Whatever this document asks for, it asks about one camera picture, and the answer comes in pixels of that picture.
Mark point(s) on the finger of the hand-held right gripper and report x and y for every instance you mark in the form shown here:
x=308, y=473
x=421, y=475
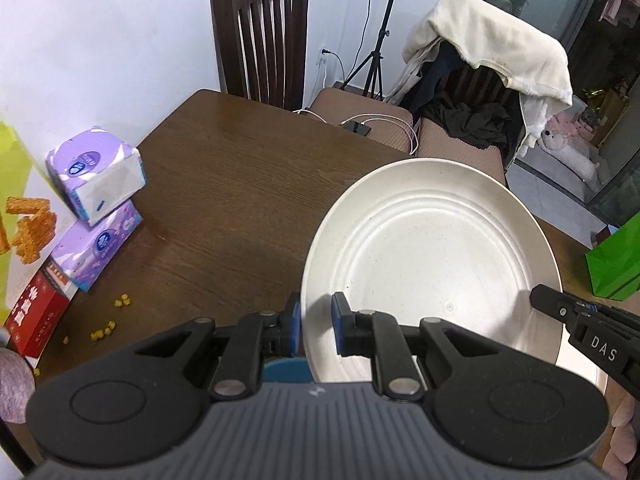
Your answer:
x=550, y=302

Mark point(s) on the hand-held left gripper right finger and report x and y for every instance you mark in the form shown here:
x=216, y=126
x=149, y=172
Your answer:
x=339, y=327

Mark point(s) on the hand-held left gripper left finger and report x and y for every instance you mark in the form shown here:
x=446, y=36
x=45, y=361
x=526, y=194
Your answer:
x=295, y=327

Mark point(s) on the blue bowl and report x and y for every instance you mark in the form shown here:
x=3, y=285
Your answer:
x=285, y=371

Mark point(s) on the person's right forearm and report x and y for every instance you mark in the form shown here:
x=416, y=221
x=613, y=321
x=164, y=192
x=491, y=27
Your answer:
x=630, y=435

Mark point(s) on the green paper bag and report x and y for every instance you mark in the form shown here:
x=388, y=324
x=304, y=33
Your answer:
x=615, y=260

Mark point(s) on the white plush toy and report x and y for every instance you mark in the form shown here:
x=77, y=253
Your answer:
x=570, y=157

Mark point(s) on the scattered yellow crumbs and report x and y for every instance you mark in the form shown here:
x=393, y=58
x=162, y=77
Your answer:
x=122, y=302

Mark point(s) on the black clothes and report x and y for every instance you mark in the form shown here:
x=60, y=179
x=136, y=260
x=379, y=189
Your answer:
x=470, y=120

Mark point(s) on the black phone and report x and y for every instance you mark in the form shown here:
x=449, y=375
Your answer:
x=362, y=128

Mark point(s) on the purple tissue pack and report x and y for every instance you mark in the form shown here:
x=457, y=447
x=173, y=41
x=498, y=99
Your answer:
x=95, y=170
x=100, y=245

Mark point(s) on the dark wooden chair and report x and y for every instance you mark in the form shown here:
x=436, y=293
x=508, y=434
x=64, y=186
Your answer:
x=260, y=25
x=480, y=85

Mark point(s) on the red box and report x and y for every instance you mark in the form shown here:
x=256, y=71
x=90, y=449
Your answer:
x=35, y=310

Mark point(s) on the chair draped with clothes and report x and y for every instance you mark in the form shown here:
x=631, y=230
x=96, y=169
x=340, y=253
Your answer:
x=500, y=35

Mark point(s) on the black tripod stand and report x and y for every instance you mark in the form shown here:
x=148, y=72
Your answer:
x=382, y=35

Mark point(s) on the yellow-green snack box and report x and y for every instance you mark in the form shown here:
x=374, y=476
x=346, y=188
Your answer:
x=20, y=170

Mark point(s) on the white wall outlet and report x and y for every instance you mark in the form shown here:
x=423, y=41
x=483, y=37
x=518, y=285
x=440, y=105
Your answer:
x=323, y=67

